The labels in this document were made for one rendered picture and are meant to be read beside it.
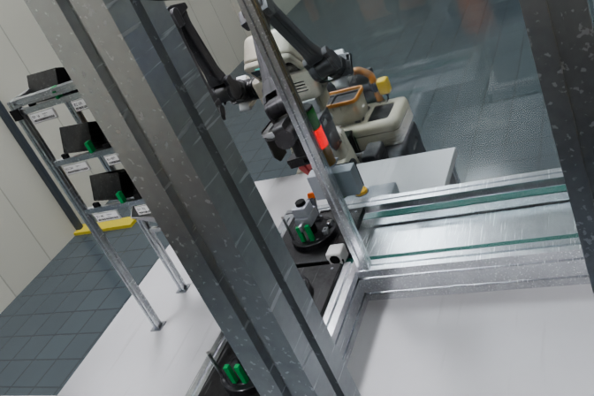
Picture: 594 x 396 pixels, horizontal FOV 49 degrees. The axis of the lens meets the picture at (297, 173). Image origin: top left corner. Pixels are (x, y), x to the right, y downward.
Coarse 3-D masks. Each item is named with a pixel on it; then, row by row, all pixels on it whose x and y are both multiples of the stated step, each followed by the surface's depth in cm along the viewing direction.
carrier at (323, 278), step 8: (328, 264) 172; (336, 264) 171; (304, 272) 174; (312, 272) 172; (320, 272) 171; (328, 272) 169; (336, 272) 168; (304, 280) 165; (312, 280) 169; (320, 280) 168; (328, 280) 166; (336, 280) 167; (312, 288) 166; (320, 288) 165; (328, 288) 164; (312, 296) 163; (320, 296) 162; (328, 296) 161; (320, 304) 159; (320, 312) 157
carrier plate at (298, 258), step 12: (324, 216) 195; (288, 240) 191; (336, 240) 181; (300, 252) 183; (312, 252) 181; (324, 252) 178; (348, 252) 176; (300, 264) 178; (312, 264) 177; (324, 264) 175
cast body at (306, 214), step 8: (304, 200) 182; (296, 208) 181; (304, 208) 180; (312, 208) 183; (296, 216) 182; (304, 216) 181; (312, 216) 183; (296, 224) 183; (304, 224) 182; (312, 224) 182
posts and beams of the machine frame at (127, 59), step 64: (64, 0) 33; (128, 0) 33; (64, 64) 34; (128, 64) 33; (192, 64) 37; (128, 128) 35; (192, 128) 36; (192, 192) 36; (256, 192) 41; (192, 256) 39; (256, 256) 39; (256, 320) 41; (320, 320) 45; (256, 384) 45; (320, 384) 44
